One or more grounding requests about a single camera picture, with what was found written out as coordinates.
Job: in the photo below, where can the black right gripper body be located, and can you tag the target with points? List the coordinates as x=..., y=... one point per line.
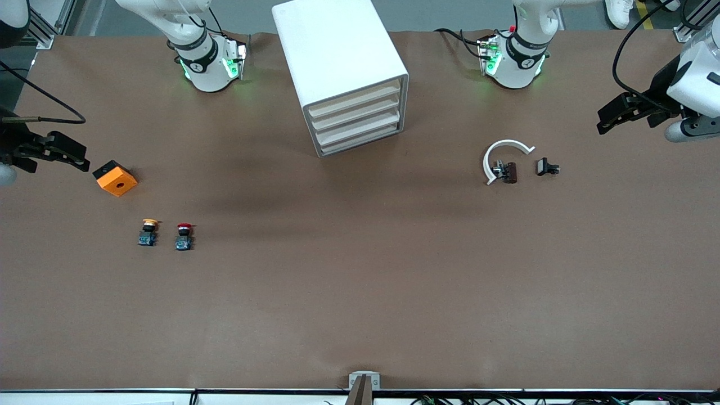
x=12, y=143

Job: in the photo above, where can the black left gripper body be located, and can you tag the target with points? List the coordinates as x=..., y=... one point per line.
x=659, y=90

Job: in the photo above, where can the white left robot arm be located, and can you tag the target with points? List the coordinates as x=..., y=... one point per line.
x=520, y=67

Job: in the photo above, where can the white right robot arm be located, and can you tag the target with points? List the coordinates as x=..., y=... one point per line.
x=197, y=62

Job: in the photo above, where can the yellow push button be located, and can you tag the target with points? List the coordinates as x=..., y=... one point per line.
x=148, y=236

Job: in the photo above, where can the red push button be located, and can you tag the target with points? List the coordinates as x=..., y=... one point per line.
x=183, y=241

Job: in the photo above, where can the orange box with hole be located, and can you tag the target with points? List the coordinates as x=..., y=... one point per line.
x=119, y=183

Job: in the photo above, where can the brown paper table cover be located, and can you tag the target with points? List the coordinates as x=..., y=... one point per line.
x=360, y=281

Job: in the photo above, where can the aluminium frame profile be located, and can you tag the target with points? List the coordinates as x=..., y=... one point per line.
x=683, y=35
x=42, y=28

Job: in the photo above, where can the small black switch part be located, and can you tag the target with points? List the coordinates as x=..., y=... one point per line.
x=543, y=167

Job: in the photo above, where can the dark brown switch part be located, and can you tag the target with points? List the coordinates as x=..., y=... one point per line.
x=509, y=172

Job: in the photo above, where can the grey metal bracket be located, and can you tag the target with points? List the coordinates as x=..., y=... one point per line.
x=374, y=380

